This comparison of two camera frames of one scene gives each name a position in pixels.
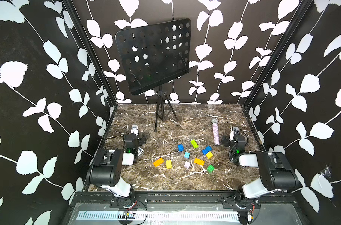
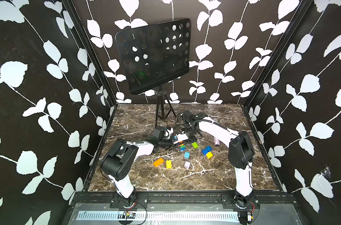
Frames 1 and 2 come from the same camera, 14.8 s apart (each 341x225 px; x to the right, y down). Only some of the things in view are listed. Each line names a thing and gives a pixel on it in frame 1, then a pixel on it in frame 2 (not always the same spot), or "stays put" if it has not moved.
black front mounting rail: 140,200 stays put
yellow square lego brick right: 209,155 stays put
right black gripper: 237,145 -> 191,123
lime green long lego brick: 194,144 stays put
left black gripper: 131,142 -> 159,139
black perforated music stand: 153,55 stays put
